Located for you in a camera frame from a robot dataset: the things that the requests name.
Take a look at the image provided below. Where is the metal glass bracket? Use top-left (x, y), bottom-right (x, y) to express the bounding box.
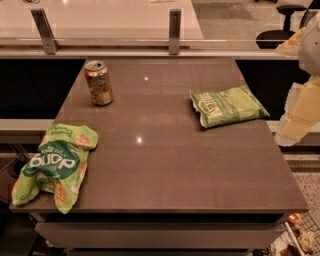
top-left (168, 9), bottom-right (182, 55)
top-left (31, 9), bottom-right (59, 55)

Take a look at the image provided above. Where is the green rice chip bag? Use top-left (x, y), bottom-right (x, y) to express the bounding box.
top-left (12, 123), bottom-right (99, 214)

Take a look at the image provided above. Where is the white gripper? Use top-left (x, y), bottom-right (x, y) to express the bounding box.
top-left (275, 13), bottom-right (320, 146)

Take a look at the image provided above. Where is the orange soda can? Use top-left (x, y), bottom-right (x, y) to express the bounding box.
top-left (85, 60), bottom-right (114, 106)

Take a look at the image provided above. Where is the black office chair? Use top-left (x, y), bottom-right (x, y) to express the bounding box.
top-left (256, 0), bottom-right (320, 49)

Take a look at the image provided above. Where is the left metal glass bracket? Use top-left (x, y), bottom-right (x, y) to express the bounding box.
top-left (31, 9), bottom-right (59, 55)

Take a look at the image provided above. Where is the middle metal glass bracket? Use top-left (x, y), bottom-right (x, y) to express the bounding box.
top-left (168, 9), bottom-right (182, 55)

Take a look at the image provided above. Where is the green jalapeno chip bag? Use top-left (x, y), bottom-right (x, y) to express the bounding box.
top-left (190, 85), bottom-right (270, 128)

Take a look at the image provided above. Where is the wire basket with snacks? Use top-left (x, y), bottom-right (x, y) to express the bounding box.
top-left (268, 213), bottom-right (320, 256)

